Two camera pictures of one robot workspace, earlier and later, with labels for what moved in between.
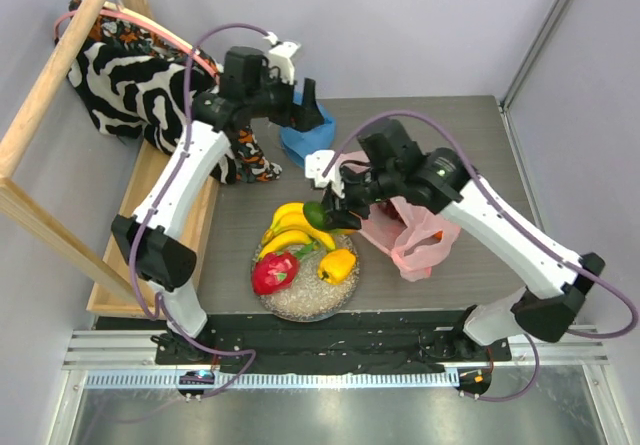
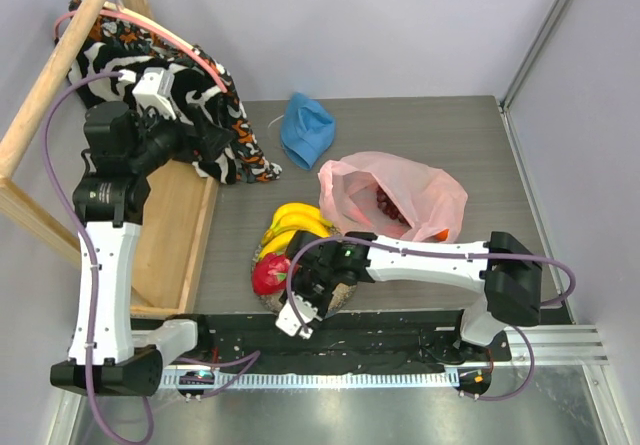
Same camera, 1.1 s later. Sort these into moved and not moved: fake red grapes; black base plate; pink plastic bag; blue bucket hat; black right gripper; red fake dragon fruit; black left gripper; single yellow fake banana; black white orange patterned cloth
Moved: black right gripper; black left gripper; pink plastic bag
Not moved: black white orange patterned cloth; single yellow fake banana; fake red grapes; red fake dragon fruit; black base plate; blue bucket hat
